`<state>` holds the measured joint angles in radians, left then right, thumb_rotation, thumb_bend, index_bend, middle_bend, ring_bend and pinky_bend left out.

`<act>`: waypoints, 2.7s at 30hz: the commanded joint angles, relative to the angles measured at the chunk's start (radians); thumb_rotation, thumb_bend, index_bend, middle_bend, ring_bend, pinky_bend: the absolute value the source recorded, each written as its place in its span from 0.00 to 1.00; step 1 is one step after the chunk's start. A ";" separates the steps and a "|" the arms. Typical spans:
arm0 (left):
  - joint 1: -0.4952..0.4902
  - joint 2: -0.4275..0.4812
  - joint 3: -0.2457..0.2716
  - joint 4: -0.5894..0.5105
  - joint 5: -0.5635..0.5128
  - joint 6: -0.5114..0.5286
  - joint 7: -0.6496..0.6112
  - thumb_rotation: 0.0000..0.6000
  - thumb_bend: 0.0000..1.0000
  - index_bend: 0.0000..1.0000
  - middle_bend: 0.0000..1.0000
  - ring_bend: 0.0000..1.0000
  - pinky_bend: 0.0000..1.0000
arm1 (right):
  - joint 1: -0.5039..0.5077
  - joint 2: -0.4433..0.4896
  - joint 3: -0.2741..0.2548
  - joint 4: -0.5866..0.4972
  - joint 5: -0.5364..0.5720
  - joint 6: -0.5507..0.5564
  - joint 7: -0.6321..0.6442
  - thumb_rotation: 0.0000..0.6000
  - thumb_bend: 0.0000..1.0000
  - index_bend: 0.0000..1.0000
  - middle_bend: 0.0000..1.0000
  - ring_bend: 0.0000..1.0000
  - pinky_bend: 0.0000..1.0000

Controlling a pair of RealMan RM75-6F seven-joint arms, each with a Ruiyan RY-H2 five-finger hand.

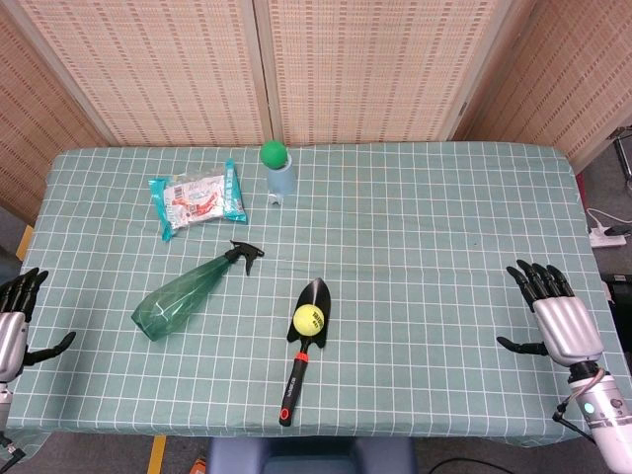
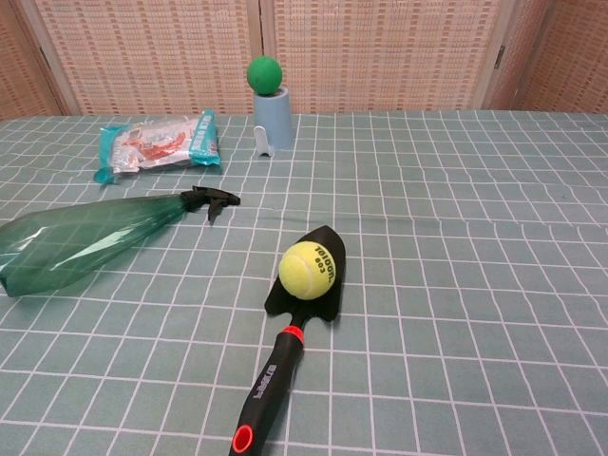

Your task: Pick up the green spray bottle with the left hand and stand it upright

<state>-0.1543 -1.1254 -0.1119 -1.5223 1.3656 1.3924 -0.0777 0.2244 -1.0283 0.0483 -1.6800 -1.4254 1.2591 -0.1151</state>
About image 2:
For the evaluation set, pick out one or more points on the green transparent spray bottle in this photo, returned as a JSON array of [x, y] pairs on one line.
[[71, 242]]

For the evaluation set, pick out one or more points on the yellow tennis ball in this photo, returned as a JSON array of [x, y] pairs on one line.
[[304, 271]]

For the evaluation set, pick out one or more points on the small white hook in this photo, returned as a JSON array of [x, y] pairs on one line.
[[260, 138]]

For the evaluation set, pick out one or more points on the light blue cup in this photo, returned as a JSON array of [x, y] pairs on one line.
[[279, 119]]

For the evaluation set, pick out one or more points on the black garden trowel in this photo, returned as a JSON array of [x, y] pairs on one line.
[[273, 375]]

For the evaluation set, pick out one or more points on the green checked tablecloth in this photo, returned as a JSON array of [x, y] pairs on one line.
[[451, 285]]

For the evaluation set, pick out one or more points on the green ball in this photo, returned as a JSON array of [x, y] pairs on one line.
[[264, 75]]

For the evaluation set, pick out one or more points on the teal snack packet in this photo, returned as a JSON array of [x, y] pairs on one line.
[[157, 142]]

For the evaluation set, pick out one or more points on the woven bamboo folding screen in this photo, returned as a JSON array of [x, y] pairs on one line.
[[142, 47]]

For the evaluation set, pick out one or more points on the metal screen hinge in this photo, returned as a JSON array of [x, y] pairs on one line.
[[499, 56]]

